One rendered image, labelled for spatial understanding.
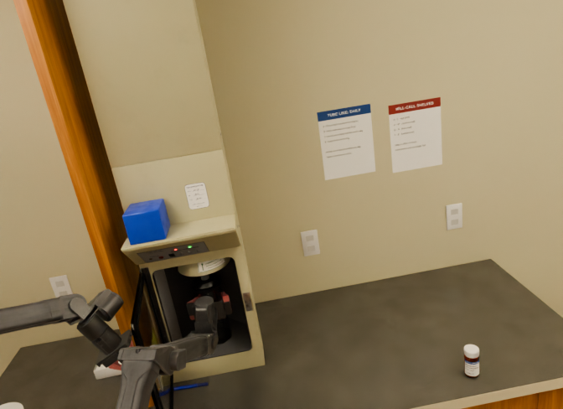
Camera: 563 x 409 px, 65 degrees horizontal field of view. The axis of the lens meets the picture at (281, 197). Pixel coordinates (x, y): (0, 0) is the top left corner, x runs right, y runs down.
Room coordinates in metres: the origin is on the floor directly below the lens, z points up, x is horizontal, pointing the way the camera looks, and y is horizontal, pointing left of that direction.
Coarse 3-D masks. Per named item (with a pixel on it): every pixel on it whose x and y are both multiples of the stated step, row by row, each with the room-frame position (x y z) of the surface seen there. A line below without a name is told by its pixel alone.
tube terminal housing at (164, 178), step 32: (160, 160) 1.25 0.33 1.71; (192, 160) 1.26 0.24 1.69; (224, 160) 1.26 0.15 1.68; (128, 192) 1.25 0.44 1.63; (160, 192) 1.25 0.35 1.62; (224, 192) 1.26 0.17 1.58; (192, 256) 1.26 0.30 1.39; (224, 256) 1.26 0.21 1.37; (256, 320) 1.28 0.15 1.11; (256, 352) 1.26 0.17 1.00
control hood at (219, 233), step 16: (192, 224) 1.23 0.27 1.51; (208, 224) 1.21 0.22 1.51; (224, 224) 1.19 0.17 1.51; (128, 240) 1.18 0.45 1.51; (160, 240) 1.15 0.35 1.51; (176, 240) 1.14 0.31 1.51; (192, 240) 1.15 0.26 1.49; (208, 240) 1.16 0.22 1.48; (224, 240) 1.18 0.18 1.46; (128, 256) 1.16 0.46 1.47
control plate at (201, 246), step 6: (174, 246) 1.16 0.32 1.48; (180, 246) 1.17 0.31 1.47; (186, 246) 1.17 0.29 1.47; (192, 246) 1.18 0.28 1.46; (198, 246) 1.19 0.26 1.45; (204, 246) 1.19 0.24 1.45; (144, 252) 1.16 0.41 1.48; (150, 252) 1.16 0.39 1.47; (156, 252) 1.17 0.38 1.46; (162, 252) 1.18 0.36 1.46; (168, 252) 1.18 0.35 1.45; (174, 252) 1.19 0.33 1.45; (180, 252) 1.20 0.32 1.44; (186, 252) 1.21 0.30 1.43; (192, 252) 1.21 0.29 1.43; (198, 252) 1.22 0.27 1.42; (144, 258) 1.19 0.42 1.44; (156, 258) 1.20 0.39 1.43; (168, 258) 1.22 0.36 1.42
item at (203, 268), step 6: (222, 258) 1.32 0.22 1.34; (228, 258) 1.34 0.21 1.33; (192, 264) 1.29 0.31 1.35; (198, 264) 1.28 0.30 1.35; (204, 264) 1.28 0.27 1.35; (210, 264) 1.29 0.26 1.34; (216, 264) 1.29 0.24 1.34; (222, 264) 1.30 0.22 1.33; (180, 270) 1.31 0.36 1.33; (186, 270) 1.29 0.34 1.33; (192, 270) 1.28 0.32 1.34; (198, 270) 1.27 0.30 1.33; (204, 270) 1.27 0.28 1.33; (210, 270) 1.28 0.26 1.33; (216, 270) 1.28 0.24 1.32; (192, 276) 1.27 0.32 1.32; (198, 276) 1.27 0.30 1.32
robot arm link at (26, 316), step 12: (48, 300) 0.97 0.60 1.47; (60, 300) 0.98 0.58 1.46; (84, 300) 1.02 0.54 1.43; (0, 312) 0.90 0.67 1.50; (12, 312) 0.91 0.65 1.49; (24, 312) 0.93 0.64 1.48; (36, 312) 0.94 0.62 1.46; (48, 312) 0.95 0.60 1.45; (60, 312) 0.96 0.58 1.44; (72, 312) 0.98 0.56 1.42; (0, 324) 0.88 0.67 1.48; (12, 324) 0.89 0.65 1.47; (24, 324) 0.91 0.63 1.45; (36, 324) 0.93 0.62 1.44; (48, 324) 0.97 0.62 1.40
